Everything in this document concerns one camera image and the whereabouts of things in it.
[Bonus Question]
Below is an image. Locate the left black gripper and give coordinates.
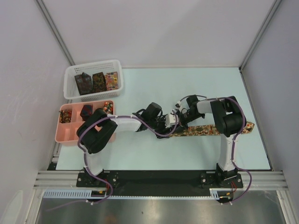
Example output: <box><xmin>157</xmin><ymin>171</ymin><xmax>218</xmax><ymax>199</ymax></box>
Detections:
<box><xmin>149</xmin><ymin>114</ymin><xmax>172</xmax><ymax>139</ymax></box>

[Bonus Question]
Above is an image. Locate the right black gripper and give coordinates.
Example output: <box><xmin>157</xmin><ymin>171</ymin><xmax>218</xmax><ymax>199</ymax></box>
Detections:
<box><xmin>171</xmin><ymin>110</ymin><xmax>204</xmax><ymax>133</ymax></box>

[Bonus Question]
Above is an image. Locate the brown patterned long tie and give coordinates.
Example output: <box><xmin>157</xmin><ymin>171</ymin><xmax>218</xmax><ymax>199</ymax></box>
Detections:
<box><xmin>170</xmin><ymin>122</ymin><xmax>255</xmax><ymax>137</ymax></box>

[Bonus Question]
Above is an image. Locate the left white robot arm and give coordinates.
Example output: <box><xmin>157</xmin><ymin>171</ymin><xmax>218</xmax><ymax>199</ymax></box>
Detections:
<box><xmin>77</xmin><ymin>102</ymin><xmax>178</xmax><ymax>187</ymax></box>

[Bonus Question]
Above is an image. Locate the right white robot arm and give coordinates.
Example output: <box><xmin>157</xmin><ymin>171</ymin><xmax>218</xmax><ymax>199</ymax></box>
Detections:
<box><xmin>176</xmin><ymin>95</ymin><xmax>246</xmax><ymax>187</ymax></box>

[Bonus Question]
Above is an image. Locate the colourful dotted rolled tie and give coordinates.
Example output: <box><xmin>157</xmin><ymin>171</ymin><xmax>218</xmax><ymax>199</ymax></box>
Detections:
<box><xmin>102</xmin><ymin>101</ymin><xmax>114</xmax><ymax>114</ymax></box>

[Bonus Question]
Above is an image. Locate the red colourful folded tie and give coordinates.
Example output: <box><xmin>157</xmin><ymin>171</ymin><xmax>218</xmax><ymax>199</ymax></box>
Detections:
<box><xmin>105</xmin><ymin>72</ymin><xmax>119</xmax><ymax>91</ymax></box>

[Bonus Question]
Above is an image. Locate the navy red striped rolled tie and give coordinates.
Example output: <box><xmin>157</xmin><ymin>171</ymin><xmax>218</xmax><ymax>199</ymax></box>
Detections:
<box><xmin>80</xmin><ymin>105</ymin><xmax>93</xmax><ymax>121</ymax></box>

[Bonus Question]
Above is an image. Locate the dark brown folded tie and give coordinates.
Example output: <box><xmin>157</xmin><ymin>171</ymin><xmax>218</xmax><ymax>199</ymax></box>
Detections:
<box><xmin>92</xmin><ymin>72</ymin><xmax>106</xmax><ymax>93</ymax></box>

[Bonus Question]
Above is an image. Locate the dark floral folded tie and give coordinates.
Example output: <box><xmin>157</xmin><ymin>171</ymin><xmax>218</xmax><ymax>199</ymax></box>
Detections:
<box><xmin>74</xmin><ymin>72</ymin><xmax>92</xmax><ymax>95</ymax></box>

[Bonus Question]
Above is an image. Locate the pink compartment tray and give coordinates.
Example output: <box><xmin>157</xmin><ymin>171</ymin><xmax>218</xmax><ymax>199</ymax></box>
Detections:
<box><xmin>55</xmin><ymin>100</ymin><xmax>115</xmax><ymax>146</ymax></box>

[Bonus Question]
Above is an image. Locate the red gold rolled tie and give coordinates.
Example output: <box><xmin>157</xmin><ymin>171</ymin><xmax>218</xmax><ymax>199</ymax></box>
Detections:
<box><xmin>59</xmin><ymin>110</ymin><xmax>72</xmax><ymax>123</ymax></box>

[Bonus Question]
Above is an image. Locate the white plastic basket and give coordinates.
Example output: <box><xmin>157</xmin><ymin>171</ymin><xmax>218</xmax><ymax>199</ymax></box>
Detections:
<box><xmin>64</xmin><ymin>59</ymin><xmax>124</xmax><ymax>101</ymax></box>

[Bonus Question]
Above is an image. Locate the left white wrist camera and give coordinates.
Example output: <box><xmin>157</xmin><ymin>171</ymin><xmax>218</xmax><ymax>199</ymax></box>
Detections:
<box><xmin>165</xmin><ymin>112</ymin><xmax>179</xmax><ymax>128</ymax></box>

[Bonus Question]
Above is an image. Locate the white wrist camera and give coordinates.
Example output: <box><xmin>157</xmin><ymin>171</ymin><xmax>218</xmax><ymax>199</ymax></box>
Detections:
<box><xmin>175</xmin><ymin>100</ymin><xmax>183</xmax><ymax>112</ymax></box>
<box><xmin>165</xmin><ymin>112</ymin><xmax>179</xmax><ymax>128</ymax></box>

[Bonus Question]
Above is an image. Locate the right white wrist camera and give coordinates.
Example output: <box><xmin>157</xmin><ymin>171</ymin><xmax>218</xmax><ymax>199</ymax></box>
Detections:
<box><xmin>175</xmin><ymin>100</ymin><xmax>183</xmax><ymax>112</ymax></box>

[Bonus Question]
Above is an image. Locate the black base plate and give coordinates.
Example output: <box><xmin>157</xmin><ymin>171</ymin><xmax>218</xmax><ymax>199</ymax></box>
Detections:
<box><xmin>76</xmin><ymin>170</ymin><xmax>243</xmax><ymax>193</ymax></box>

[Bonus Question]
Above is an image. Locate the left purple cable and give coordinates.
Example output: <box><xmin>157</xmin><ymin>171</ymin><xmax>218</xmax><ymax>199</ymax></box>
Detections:
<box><xmin>45</xmin><ymin>109</ymin><xmax>179</xmax><ymax>212</ymax></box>

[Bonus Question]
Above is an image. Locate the white cable duct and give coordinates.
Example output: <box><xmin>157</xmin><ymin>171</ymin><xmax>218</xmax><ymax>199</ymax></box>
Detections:
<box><xmin>43</xmin><ymin>189</ymin><xmax>232</xmax><ymax>201</ymax></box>

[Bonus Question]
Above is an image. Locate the aluminium frame rail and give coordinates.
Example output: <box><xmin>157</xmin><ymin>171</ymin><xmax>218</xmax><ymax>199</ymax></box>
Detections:
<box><xmin>33</xmin><ymin>170</ymin><xmax>288</xmax><ymax>190</ymax></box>

